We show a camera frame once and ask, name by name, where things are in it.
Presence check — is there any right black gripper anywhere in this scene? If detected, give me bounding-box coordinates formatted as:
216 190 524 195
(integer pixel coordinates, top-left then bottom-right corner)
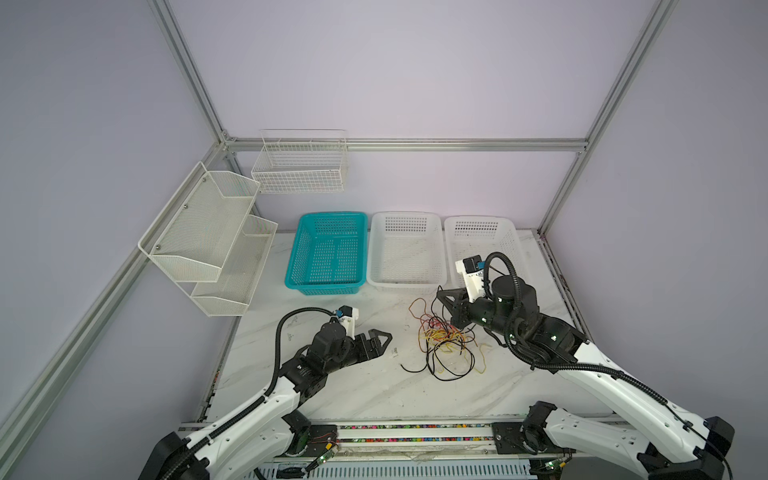
432 285 517 340

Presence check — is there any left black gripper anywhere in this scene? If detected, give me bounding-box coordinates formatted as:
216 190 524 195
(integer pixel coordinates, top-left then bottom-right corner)
324 327 391 375

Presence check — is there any red cable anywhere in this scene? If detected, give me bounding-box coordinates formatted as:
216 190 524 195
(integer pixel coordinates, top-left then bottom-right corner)
408 297 475 355

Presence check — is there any yellow cable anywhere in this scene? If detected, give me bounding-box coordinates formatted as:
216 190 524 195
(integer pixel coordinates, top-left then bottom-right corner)
418 323 494 376

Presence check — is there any black cable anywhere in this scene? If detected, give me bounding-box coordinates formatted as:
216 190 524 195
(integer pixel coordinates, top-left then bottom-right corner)
400 299 481 383

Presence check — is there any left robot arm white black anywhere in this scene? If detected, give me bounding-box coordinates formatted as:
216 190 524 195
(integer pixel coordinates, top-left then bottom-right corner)
139 306 393 479

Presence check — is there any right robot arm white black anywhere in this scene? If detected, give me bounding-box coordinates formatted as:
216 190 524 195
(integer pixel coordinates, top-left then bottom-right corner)
436 251 735 479

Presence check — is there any right white plastic basket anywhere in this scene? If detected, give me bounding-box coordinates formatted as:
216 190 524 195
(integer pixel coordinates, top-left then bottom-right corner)
444 216 531 287

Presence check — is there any white plastic basket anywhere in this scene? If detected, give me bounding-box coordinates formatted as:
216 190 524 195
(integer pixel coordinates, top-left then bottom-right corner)
444 216 531 287
366 211 448 293

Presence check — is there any middle white plastic basket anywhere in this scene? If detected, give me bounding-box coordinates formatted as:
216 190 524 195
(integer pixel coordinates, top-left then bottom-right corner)
366 211 448 293

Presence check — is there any teal plastic basket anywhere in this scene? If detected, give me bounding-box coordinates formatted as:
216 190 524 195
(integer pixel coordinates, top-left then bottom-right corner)
285 212 368 296

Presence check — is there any lower white mesh shelf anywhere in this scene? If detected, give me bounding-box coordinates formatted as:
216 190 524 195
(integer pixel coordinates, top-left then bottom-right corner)
191 215 278 317

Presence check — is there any white mesh shelf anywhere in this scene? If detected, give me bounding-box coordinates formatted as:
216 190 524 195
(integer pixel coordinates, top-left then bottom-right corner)
138 163 260 283
191 215 278 317

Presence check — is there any upper white mesh shelf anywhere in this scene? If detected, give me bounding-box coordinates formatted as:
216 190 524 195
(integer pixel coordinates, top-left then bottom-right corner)
138 163 260 283

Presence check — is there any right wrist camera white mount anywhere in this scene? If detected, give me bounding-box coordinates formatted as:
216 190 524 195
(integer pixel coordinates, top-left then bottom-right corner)
455 255 486 303

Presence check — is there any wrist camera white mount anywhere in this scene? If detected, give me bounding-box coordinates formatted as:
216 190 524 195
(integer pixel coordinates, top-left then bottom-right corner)
455 255 486 303
335 305 359 338

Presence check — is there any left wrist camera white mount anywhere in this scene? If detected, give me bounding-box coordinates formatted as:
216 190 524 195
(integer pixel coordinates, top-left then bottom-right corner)
335 305 359 338

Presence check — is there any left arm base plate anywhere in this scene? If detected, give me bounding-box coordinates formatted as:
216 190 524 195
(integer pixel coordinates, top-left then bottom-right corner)
282 424 339 458

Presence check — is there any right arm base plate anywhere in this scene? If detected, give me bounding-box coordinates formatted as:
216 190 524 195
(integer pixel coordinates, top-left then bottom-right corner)
491 420 559 455

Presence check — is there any white wire wall basket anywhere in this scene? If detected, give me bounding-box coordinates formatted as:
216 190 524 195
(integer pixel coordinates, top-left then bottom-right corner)
251 129 348 194

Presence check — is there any aluminium frame back bar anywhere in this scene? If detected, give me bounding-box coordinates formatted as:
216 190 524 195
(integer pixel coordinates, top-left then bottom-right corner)
226 138 589 152

